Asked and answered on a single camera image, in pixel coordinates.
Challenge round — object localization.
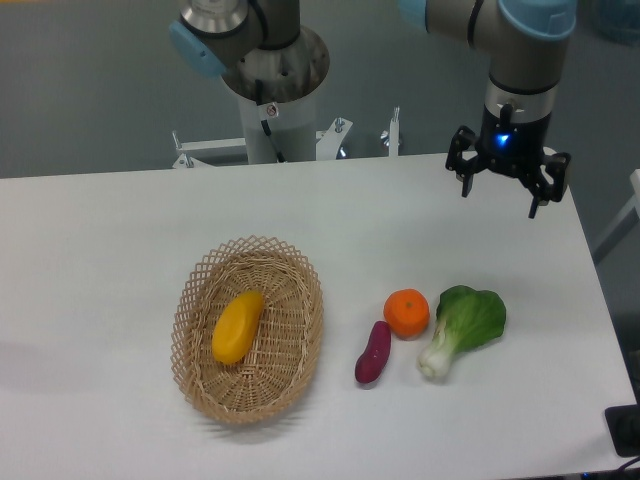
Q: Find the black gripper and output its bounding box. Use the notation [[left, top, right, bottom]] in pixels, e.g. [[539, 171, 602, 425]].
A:
[[445, 107, 572, 219]]

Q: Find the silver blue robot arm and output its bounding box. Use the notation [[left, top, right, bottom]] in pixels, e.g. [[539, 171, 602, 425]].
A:
[[169, 1, 576, 208]]

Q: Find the woven wicker basket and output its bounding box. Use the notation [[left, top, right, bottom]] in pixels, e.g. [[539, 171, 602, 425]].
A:
[[171, 236, 323, 424]]

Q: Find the yellow mango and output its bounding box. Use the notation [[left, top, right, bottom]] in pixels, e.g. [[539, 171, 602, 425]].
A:
[[211, 291, 264, 365]]

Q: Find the green bok choy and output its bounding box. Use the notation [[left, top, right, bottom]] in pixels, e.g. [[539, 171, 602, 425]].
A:
[[417, 285, 507, 380]]

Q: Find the orange tangerine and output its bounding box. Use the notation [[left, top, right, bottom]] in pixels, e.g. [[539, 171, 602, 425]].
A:
[[383, 289, 430, 339]]

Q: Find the purple sweet potato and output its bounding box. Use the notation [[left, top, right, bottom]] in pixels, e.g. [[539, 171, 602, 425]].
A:
[[354, 321, 391, 385]]

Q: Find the black device at table edge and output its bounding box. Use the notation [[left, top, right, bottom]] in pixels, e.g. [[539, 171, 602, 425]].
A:
[[604, 404, 639, 458]]

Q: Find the white frame at right edge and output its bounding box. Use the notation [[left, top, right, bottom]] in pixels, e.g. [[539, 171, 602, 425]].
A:
[[591, 169, 639, 265]]

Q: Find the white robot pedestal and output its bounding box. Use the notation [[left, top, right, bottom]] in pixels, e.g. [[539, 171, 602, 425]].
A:
[[219, 24, 331, 165]]

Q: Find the black cable on pedestal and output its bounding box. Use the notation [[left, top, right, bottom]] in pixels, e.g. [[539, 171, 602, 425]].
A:
[[254, 78, 287, 164]]

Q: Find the white metal base frame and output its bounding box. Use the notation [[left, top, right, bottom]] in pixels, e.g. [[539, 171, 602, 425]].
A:
[[172, 106, 403, 169]]

